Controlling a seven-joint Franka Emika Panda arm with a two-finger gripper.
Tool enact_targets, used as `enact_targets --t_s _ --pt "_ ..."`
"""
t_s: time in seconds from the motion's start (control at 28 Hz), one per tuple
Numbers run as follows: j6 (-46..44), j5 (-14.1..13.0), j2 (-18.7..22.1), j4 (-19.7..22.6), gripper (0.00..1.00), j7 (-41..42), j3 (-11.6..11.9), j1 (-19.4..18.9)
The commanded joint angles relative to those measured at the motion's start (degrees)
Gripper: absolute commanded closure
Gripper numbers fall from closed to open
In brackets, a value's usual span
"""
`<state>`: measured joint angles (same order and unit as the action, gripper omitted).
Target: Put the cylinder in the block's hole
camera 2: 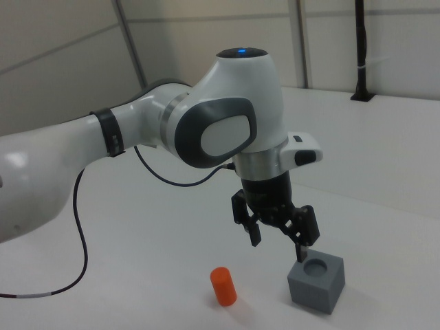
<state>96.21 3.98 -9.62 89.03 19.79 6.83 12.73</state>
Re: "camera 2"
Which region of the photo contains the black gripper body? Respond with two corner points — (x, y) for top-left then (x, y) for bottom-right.
(239, 171), (298, 230)

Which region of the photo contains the black pole with base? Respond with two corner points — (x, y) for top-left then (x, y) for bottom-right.
(350, 0), (375, 102)

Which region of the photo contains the orange cylinder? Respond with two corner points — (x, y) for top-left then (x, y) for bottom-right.
(209, 266), (238, 307)

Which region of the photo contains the grey block with round hole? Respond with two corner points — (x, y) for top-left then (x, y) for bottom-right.
(287, 249), (346, 316)

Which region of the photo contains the black strap on arm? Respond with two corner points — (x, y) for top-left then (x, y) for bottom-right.
(89, 108), (127, 158)

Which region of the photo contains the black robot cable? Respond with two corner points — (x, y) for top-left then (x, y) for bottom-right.
(0, 146), (237, 299)

